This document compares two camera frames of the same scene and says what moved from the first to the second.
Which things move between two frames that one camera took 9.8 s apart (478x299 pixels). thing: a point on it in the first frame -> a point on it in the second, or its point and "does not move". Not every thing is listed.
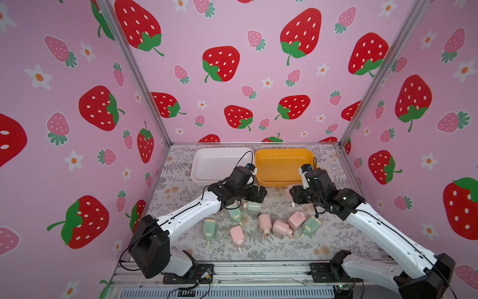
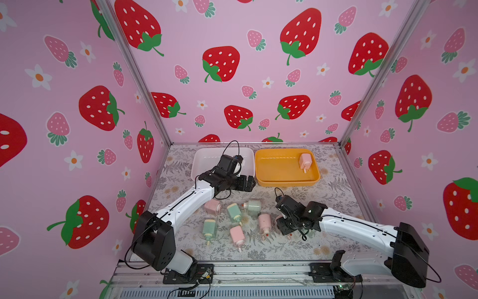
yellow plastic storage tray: [279, 167] does not move
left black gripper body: [248, 193] -> [237, 183]
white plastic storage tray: [216, 164] does not move
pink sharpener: [238, 236] does not move
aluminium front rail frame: [242, 280] does not move
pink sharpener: [287, 195] -> [305, 161]
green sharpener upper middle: [235, 213] does not move
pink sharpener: [265, 225] does not move
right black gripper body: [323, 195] -> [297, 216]
